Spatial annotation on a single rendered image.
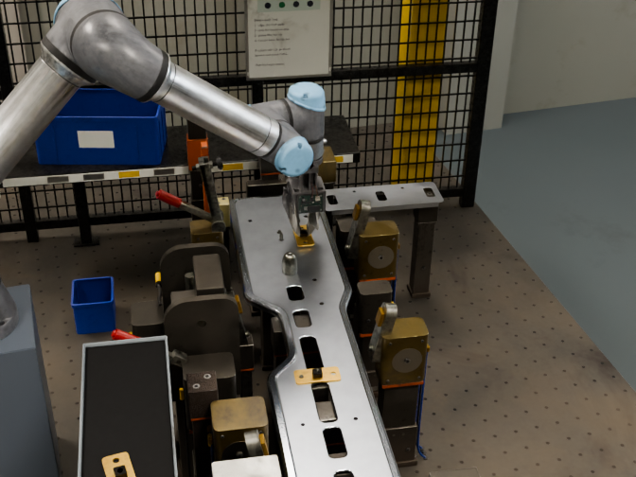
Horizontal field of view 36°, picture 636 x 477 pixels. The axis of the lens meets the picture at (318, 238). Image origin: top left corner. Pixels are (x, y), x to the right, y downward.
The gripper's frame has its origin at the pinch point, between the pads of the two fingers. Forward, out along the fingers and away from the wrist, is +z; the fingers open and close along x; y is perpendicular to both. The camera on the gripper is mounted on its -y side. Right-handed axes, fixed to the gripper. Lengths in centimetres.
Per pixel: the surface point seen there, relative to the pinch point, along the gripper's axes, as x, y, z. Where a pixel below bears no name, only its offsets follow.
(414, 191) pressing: 29.9, -16.2, 2.7
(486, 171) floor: 119, -192, 106
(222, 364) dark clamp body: -22, 50, -6
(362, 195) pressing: 17.0, -16.3, 2.7
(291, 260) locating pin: -4.9, 13.9, -1.5
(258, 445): -19, 72, -9
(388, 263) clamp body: 17.8, 8.6, 5.4
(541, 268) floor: 115, -114, 104
